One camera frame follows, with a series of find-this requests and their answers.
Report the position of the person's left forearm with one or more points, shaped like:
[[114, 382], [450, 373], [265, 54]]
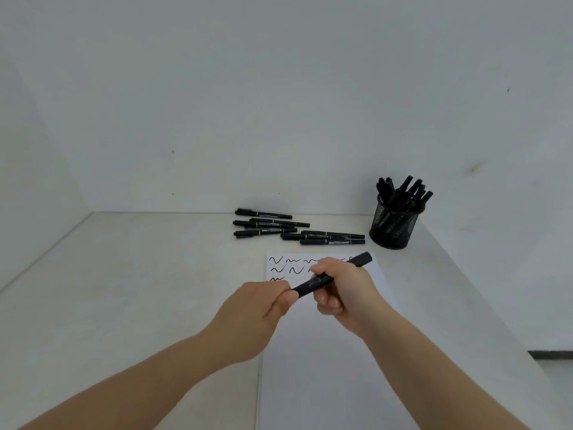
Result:
[[134, 389]]

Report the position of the person's right fingers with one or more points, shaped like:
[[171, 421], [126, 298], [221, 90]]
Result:
[[329, 300]]

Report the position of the dark skirting strip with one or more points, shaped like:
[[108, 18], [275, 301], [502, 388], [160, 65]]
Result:
[[551, 355]]

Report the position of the person's left hand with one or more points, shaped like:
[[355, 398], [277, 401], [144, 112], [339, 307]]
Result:
[[244, 320]]

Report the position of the loose pile of black markers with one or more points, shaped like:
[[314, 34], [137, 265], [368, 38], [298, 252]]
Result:
[[268, 224]]

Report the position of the person's right hand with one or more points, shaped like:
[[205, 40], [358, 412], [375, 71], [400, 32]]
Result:
[[356, 300]]

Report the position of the white paper sheet with scribbles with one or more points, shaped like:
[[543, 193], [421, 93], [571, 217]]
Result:
[[313, 380]]

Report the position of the black mesh pen holder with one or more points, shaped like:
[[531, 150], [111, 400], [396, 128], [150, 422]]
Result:
[[395, 230]]

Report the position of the bunch of black markers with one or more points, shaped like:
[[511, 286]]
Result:
[[403, 192]]

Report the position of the black felt-tip marker pen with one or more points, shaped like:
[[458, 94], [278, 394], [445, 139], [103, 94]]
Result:
[[313, 284]]

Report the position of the person's right forearm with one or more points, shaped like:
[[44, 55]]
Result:
[[429, 380]]

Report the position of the person's left thumb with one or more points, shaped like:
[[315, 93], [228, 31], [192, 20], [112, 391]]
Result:
[[284, 304]]

